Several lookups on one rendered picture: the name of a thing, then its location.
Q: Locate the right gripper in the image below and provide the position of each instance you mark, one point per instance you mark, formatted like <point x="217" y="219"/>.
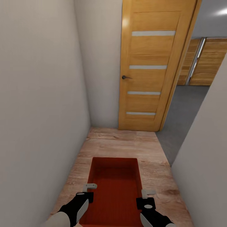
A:
<point x="141" y="201"/>

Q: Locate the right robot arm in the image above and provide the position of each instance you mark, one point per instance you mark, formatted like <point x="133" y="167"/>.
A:
<point x="150" y="217"/>

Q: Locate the storage box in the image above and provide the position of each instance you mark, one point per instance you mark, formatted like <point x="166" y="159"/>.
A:
<point x="114" y="202"/>

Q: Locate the garage door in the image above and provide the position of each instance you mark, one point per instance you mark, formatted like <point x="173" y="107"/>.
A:
<point x="208" y="63"/>

